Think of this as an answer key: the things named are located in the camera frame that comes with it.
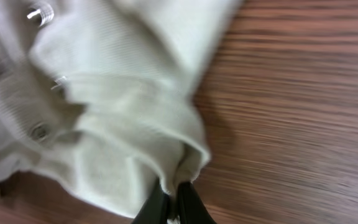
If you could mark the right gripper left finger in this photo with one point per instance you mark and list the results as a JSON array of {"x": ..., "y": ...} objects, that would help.
[{"x": 156, "y": 208}]

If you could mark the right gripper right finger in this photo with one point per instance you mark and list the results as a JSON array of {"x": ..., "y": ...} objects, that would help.
[{"x": 190, "y": 207}]

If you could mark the white and beige garment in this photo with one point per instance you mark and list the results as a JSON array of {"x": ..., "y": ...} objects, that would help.
[{"x": 97, "y": 94}]

